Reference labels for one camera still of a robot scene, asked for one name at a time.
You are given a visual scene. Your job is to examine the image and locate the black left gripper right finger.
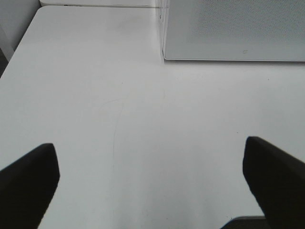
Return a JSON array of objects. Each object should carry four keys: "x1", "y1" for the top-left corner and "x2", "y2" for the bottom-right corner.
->
[{"x1": 243, "y1": 136, "x2": 305, "y2": 229}]

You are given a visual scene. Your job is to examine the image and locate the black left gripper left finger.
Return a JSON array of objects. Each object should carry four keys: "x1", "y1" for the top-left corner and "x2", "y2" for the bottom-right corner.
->
[{"x1": 0, "y1": 143, "x2": 60, "y2": 229}]

